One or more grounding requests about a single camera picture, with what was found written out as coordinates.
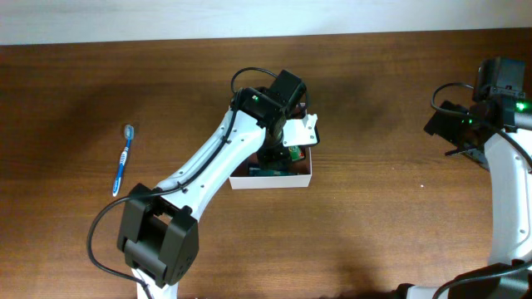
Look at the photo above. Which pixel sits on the teal toothpaste tube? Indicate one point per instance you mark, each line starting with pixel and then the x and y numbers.
pixel 257 172

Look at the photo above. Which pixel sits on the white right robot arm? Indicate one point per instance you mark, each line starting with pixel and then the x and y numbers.
pixel 508 272

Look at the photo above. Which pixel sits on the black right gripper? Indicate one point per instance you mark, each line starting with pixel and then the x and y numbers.
pixel 444 124

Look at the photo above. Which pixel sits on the white cardboard box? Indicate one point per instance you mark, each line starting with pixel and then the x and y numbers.
pixel 277 158

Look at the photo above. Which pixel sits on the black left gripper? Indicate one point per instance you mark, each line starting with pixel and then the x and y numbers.
pixel 273 158

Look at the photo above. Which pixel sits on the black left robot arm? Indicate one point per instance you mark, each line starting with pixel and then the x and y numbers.
pixel 263 141

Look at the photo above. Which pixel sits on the blue white toothbrush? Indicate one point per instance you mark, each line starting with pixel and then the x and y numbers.
pixel 129 133

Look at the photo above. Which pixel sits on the green white Dettol soap box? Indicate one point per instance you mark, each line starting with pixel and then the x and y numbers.
pixel 297 153

